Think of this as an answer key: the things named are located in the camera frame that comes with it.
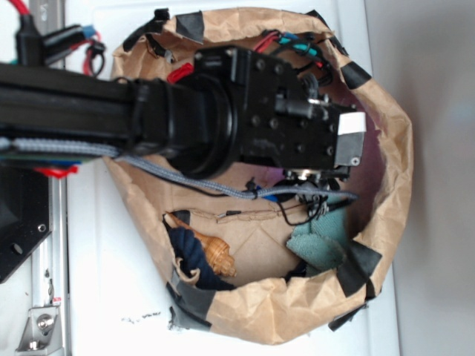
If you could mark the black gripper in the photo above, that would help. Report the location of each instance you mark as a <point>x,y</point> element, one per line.
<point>262,113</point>

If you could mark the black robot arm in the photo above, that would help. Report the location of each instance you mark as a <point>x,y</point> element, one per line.
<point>55,118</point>

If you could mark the teal microfiber cloth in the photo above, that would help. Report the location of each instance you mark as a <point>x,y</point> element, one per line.
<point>321,244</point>

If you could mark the brown paper bag bin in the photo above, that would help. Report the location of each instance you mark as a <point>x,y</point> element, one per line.
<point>268,305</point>

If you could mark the brown spiral seashell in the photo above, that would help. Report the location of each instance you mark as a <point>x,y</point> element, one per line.
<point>217,250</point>

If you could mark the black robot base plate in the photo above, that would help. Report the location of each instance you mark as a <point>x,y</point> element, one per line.
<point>25,216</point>

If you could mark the aluminium extrusion rail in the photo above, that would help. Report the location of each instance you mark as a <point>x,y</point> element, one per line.
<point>49,269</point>

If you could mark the silver corner bracket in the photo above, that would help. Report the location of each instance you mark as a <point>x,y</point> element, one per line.
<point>42,333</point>

